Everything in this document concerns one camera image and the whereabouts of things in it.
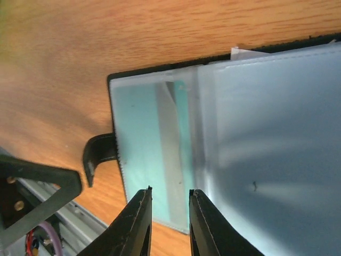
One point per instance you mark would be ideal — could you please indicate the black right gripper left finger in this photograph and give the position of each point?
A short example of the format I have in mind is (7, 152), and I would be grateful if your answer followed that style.
(130, 232)

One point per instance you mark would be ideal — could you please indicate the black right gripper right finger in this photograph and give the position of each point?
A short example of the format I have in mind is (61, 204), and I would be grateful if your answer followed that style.
(211, 233)

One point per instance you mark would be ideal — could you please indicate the aluminium rail front frame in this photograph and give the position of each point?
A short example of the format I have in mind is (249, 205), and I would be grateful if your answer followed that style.
(67, 232)

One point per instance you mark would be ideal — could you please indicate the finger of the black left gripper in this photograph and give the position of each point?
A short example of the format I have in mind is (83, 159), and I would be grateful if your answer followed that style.
(53, 186)

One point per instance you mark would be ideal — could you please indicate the black card holder wallet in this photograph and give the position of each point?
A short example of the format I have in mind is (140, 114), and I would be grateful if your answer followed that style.
(265, 140)

